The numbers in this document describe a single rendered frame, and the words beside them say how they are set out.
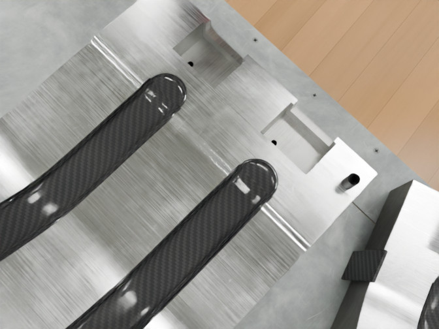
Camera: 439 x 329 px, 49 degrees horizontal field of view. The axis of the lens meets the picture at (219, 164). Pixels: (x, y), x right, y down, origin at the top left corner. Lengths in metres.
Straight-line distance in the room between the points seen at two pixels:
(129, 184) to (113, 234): 0.04
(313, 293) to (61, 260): 0.24
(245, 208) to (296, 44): 0.23
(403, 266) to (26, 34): 0.45
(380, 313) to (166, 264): 0.18
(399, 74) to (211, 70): 0.22
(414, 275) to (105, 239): 0.27
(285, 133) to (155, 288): 0.18
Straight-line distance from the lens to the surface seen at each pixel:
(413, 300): 0.46
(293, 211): 0.40
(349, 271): 0.48
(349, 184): 0.40
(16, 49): 0.57
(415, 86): 0.58
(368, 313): 0.44
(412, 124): 0.56
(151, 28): 0.45
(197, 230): 0.40
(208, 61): 0.46
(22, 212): 0.41
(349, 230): 0.50
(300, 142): 0.44
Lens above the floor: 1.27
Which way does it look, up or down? 75 degrees down
